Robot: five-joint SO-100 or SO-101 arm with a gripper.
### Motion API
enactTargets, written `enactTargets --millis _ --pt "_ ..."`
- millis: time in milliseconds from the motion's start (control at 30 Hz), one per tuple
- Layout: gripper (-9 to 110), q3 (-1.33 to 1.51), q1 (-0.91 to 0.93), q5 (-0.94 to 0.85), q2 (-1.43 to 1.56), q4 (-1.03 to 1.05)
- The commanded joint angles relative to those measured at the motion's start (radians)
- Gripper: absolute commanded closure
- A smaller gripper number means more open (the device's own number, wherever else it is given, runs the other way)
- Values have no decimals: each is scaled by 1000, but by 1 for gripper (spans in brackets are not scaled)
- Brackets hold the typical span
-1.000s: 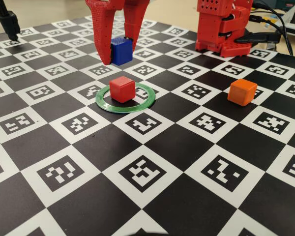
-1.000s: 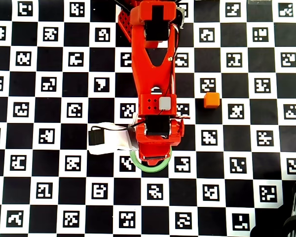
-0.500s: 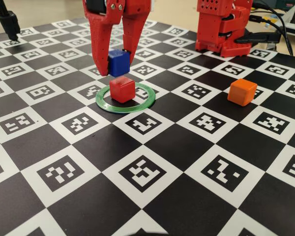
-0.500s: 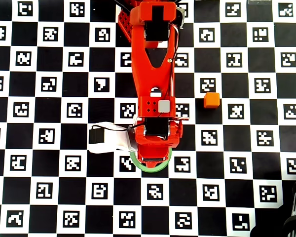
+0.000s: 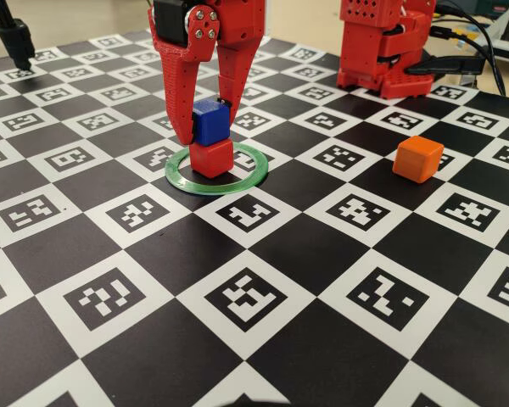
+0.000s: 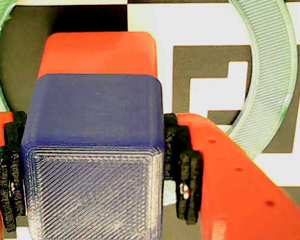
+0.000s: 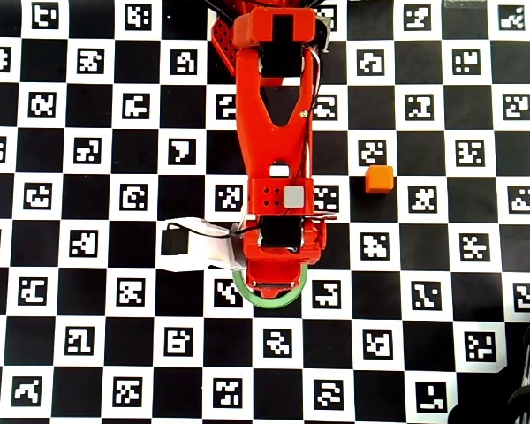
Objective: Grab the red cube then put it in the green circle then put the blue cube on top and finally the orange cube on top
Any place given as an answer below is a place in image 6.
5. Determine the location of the green flat ring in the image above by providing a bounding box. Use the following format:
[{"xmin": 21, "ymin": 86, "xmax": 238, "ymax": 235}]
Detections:
[{"xmin": 0, "ymin": 0, "xmax": 300, "ymax": 161}]

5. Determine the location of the black white marker checkerboard mat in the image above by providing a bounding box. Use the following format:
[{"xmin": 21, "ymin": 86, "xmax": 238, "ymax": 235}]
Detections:
[{"xmin": 0, "ymin": 0, "xmax": 300, "ymax": 240}]

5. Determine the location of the red cube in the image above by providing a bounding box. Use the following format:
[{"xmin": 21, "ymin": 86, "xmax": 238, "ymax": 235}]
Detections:
[{"xmin": 37, "ymin": 31, "xmax": 158, "ymax": 79}]

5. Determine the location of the blue cube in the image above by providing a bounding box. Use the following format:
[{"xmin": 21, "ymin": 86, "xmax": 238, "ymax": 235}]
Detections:
[{"xmin": 20, "ymin": 73, "xmax": 166, "ymax": 240}]

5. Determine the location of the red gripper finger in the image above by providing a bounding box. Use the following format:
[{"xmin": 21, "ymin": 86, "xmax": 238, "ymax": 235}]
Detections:
[
  {"xmin": 163, "ymin": 112, "xmax": 300, "ymax": 240},
  {"xmin": 0, "ymin": 110, "xmax": 28, "ymax": 240}
]

